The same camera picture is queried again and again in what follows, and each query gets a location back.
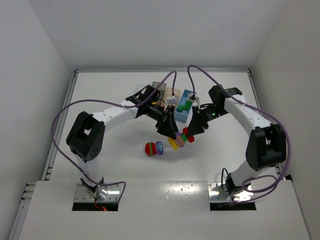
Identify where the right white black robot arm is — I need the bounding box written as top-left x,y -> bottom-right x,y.
183,85 -> 292,195

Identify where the red round striped lego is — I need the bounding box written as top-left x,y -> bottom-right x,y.
144,142 -> 157,157

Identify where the blue plastic container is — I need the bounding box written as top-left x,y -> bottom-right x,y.
174,89 -> 196,123

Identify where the metal base plate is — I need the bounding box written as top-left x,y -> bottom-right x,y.
207,182 -> 254,204
74,182 -> 121,203

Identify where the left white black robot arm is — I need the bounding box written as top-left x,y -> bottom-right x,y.
66,85 -> 178,194

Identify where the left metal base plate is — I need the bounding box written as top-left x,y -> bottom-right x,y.
74,182 -> 121,203

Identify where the purple flower print lego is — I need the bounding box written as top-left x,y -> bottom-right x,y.
155,141 -> 164,155

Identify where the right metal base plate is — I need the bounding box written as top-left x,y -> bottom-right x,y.
207,182 -> 254,204

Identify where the green square lego brick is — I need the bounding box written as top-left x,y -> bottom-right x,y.
181,134 -> 188,142

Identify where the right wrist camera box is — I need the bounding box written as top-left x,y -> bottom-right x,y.
187,92 -> 200,106

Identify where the orange translucent plastic container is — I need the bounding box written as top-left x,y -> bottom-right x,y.
163,87 -> 181,107

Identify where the purple striped oval lego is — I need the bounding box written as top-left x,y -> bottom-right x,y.
174,132 -> 185,148

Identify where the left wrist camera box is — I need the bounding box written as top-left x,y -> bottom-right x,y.
165,95 -> 178,106

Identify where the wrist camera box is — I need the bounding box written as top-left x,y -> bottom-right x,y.
165,95 -> 178,106
187,92 -> 200,106

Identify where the red base lego brick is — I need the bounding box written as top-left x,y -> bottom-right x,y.
182,127 -> 195,143

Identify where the smoky grey plastic container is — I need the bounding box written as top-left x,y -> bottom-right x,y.
151,80 -> 167,101

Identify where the small green lego brick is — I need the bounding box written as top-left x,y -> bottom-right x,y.
176,105 -> 185,113

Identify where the yellow curved lego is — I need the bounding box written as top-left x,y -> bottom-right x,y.
167,137 -> 178,151

